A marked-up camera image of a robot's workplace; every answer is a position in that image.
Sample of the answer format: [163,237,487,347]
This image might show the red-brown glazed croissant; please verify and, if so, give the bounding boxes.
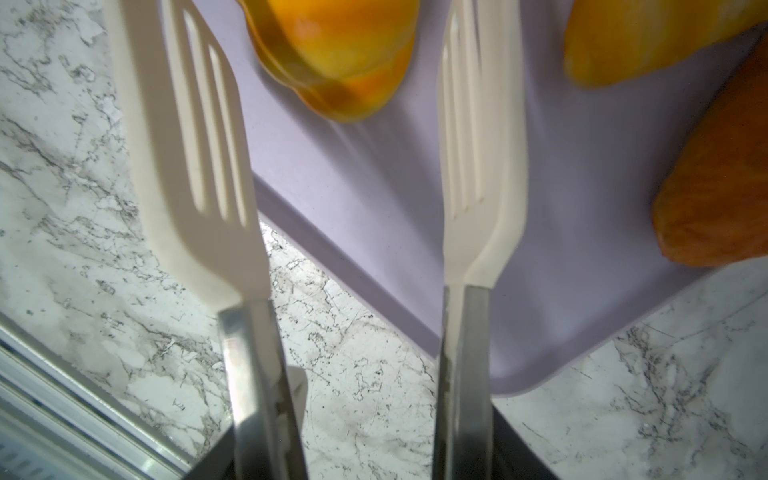
[652,38,767,267]

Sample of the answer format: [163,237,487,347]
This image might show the aluminium front rail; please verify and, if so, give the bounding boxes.
[1,316,194,479]

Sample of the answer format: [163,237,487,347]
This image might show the steel tongs white tips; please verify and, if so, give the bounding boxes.
[104,1,528,479]

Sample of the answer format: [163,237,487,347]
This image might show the lilac plastic tray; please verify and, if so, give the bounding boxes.
[197,1,763,395]

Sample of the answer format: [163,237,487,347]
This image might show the yellow bun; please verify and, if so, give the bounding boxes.
[240,0,420,123]

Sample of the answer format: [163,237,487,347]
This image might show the striped bread centre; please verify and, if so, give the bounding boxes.
[563,1,767,88]

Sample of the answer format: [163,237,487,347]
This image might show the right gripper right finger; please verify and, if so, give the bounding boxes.
[491,407,559,480]

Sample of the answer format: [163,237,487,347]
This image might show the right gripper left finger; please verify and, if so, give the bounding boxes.
[183,427,236,480]

